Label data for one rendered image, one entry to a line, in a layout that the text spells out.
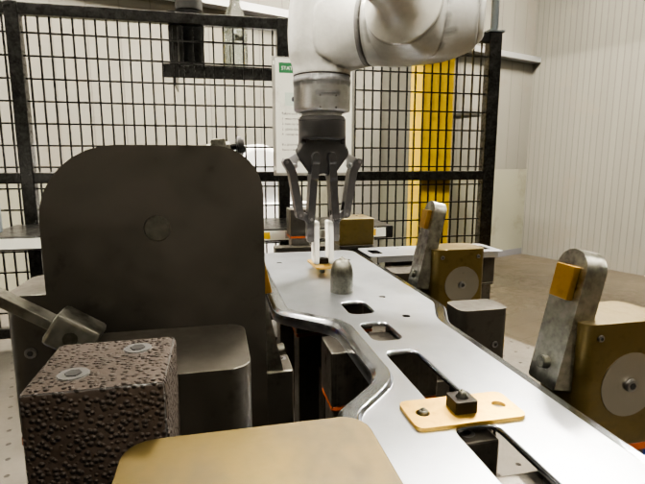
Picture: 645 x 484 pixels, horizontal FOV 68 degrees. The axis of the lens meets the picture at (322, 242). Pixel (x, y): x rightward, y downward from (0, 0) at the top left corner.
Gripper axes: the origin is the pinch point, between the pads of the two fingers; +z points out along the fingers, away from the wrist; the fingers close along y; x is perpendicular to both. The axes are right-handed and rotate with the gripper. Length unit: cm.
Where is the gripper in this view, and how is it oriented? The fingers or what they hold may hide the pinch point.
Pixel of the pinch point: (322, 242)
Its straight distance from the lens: 79.0
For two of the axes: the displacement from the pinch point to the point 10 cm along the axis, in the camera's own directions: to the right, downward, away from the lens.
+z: 0.0, 9.9, 1.7
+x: -2.2, -1.6, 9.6
